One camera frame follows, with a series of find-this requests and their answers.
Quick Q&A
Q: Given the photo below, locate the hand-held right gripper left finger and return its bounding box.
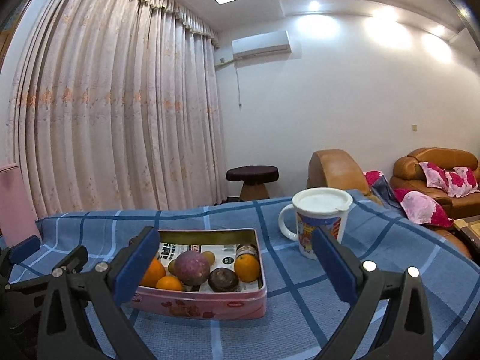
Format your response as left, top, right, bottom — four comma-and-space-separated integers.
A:
37, 226, 161, 360

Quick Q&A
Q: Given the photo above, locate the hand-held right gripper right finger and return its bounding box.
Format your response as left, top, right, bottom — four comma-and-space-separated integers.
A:
311, 226, 436, 360

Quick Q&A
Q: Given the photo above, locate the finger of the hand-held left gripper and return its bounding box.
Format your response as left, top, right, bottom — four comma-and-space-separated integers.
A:
62, 245, 89, 274
0, 235, 41, 293

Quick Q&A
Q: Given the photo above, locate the orange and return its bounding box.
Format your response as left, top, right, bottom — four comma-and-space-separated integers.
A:
234, 254, 261, 283
155, 275, 184, 292
139, 258, 166, 287

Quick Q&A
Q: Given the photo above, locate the dusty purple round fruit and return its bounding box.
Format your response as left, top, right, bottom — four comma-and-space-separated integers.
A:
173, 250, 210, 287

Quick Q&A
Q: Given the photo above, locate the pink metal tin box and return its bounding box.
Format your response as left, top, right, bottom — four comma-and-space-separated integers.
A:
125, 228, 268, 320

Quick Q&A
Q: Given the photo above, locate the dark brown round fruit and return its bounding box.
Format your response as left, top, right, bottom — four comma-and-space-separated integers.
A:
208, 267, 239, 293

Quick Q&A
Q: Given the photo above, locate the pink plastic bin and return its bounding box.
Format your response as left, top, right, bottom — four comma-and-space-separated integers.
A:
0, 163, 40, 248

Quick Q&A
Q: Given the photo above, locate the white cartoon print mug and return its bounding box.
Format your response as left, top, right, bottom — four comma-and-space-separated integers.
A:
278, 202, 347, 260

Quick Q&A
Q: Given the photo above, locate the printed paper liner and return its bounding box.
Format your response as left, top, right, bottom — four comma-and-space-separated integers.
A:
157, 243, 241, 293

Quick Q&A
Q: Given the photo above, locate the dark blue cloth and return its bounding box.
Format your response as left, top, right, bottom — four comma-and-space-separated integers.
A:
371, 175, 406, 216

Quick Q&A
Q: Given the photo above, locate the pink floral cushion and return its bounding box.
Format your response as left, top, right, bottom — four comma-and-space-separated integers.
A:
419, 161, 451, 189
444, 167, 480, 198
364, 170, 383, 196

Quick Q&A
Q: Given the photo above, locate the brown leather armchair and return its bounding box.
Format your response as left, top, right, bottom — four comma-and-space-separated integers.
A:
307, 149, 379, 203

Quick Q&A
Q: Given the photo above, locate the blue plaid blanket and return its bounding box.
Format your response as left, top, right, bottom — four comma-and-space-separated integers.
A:
0, 189, 473, 360

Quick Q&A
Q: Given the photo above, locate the dark round wicker stool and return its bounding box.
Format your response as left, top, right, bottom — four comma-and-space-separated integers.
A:
226, 165, 280, 202

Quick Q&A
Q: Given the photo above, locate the brown leather sofa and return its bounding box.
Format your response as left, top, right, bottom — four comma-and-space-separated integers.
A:
390, 147, 480, 220

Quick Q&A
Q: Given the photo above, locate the wooden coffee table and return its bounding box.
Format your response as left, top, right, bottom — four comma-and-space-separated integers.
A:
454, 215, 480, 259

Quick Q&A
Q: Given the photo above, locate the pink floral curtain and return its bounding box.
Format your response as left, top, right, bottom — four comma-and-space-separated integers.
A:
5, 0, 227, 220

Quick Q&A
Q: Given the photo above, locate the white air conditioner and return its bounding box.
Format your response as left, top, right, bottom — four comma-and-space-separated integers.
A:
231, 31, 292, 61

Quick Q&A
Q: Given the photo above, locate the air conditioner power cable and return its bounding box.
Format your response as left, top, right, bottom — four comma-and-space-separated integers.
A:
234, 60, 243, 107

